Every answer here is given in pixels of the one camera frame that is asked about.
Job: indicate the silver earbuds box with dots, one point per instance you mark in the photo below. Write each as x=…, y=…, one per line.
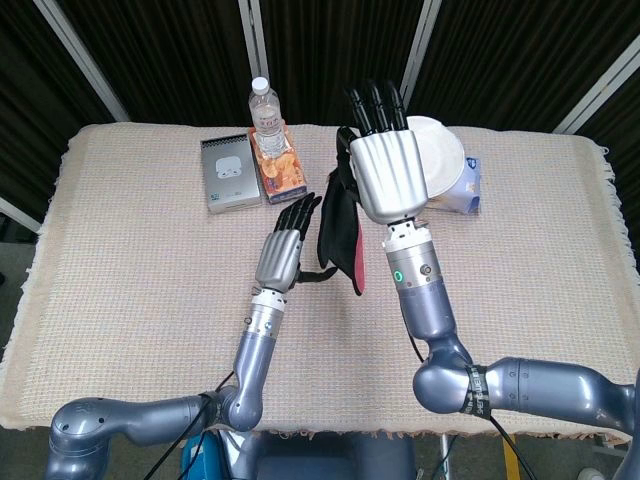
x=230, y=175

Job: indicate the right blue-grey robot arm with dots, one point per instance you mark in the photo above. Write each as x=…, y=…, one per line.
x=425, y=310

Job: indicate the bright blue base part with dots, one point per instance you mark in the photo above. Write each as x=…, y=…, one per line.
x=200, y=460

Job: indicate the white round paper plate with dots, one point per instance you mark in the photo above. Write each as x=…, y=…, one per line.
x=442, y=155

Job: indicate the metal table leg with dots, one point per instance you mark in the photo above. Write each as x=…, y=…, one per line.
x=444, y=457

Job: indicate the purple tissue pack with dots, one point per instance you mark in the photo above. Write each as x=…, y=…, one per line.
x=470, y=190

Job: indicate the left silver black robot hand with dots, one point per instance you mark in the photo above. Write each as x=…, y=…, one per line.
x=277, y=257

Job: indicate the white shoe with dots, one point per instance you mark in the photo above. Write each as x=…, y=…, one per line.
x=592, y=474

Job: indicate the clear plastic water bottle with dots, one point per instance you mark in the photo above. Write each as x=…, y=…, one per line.
x=266, y=120

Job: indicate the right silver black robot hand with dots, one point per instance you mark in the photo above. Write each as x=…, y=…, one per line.
x=390, y=170

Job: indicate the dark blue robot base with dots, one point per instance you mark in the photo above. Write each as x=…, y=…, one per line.
x=325, y=457

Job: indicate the white partition post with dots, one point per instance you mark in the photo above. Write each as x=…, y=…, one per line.
x=420, y=45
x=17, y=212
x=600, y=92
x=252, y=35
x=80, y=55

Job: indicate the orange snack box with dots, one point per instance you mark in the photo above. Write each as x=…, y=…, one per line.
x=282, y=175

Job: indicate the beige woven tablecloth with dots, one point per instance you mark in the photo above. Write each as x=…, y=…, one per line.
x=125, y=275

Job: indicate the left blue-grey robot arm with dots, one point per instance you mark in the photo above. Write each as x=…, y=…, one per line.
x=255, y=350

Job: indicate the pink cloth black trim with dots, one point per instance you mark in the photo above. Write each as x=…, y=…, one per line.
x=337, y=235

